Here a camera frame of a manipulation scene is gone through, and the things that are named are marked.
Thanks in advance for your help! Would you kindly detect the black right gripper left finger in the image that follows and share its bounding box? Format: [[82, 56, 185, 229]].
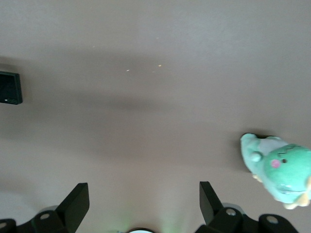
[[0, 182, 90, 233]]

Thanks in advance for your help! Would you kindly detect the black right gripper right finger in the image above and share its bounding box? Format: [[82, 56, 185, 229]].
[[194, 181, 300, 233]]

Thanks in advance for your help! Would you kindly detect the green dinosaur plush toy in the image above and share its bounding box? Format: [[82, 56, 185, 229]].
[[240, 133, 311, 211]]

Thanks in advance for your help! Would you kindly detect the black flip phone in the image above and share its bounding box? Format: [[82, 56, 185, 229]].
[[0, 70, 23, 106]]

